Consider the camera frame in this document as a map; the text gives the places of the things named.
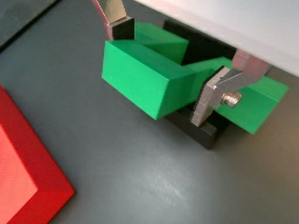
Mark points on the red base board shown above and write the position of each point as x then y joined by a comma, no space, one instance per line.
34,186

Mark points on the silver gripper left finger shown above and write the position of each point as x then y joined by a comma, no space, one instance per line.
119,24

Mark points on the green stepped block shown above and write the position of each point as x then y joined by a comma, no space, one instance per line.
145,69

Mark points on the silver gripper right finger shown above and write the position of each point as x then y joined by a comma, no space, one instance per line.
221,89

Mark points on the black angled fixture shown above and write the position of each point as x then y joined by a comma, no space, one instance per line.
203,48

